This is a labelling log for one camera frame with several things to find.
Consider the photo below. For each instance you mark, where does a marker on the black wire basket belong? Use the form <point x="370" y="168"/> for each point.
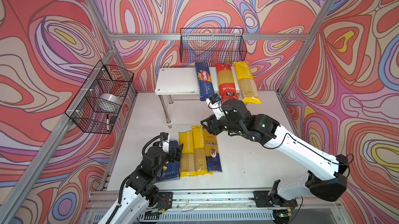
<point x="89" y="112"/>
<point x="212" y="45"/>

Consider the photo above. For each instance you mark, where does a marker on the blue Barilla spaghetti box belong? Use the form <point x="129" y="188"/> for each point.
<point x="206" y="89"/>

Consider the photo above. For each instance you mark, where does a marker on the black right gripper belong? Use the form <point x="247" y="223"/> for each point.
<point x="212" y="125"/>

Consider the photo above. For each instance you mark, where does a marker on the black wire basket back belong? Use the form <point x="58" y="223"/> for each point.
<point x="212" y="45"/>

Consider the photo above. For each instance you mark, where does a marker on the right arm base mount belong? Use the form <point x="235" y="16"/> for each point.
<point x="263" y="199"/>

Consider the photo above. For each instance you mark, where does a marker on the white two-tier shelf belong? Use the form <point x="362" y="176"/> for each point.
<point x="175" y="81"/>

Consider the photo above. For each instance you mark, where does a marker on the blue Barilla rigatoni box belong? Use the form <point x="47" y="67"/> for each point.
<point x="172" y="172"/>

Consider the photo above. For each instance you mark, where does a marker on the red spaghetti bag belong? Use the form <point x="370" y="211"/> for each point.
<point x="227" y="88"/>

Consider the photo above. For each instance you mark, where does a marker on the black wire basket left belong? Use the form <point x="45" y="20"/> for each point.
<point x="89" y="112"/>

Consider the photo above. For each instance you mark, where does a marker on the silver tape roll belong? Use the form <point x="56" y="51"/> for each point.
<point x="111" y="98"/>

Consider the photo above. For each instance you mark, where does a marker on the yellow pastatime bag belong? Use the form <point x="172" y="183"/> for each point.
<point x="187" y="162"/>
<point x="199" y="151"/>
<point x="246" y="82"/>

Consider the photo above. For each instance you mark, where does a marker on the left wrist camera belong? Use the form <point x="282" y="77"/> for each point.
<point x="165" y="143"/>

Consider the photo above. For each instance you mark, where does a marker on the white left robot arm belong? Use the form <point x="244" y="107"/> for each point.
<point x="138" y="191"/>

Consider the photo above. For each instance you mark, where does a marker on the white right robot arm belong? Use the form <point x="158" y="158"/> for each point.
<point x="324" y="178"/>

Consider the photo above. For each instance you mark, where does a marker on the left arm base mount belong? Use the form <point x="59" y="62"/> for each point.
<point x="161" y="200"/>

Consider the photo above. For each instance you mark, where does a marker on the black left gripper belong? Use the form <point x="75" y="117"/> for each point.
<point x="177" y="153"/>

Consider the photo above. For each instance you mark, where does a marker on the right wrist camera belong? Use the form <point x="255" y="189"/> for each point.
<point x="215" y="103"/>

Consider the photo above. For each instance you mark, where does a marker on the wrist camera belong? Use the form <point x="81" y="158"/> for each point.
<point x="215" y="103"/>
<point x="165" y="143"/>

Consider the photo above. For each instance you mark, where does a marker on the blue Ankara spaghetti bag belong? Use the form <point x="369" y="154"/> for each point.
<point x="211" y="152"/>

